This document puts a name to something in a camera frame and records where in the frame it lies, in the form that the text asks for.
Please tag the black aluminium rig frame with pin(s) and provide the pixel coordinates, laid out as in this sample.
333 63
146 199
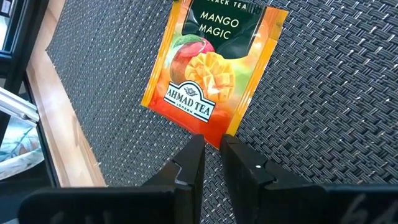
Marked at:
21 46

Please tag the silver aluminium extrusion bar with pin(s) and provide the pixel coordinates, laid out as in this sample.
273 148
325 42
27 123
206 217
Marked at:
15 104

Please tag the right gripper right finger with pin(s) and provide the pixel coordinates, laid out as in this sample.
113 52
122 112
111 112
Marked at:
295 205

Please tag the mango tea packet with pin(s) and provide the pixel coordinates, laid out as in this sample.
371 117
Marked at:
202 71

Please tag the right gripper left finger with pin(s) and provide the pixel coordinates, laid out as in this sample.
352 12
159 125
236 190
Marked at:
124 205

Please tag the grey woven placemat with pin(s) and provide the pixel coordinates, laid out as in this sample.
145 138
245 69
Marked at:
326 109

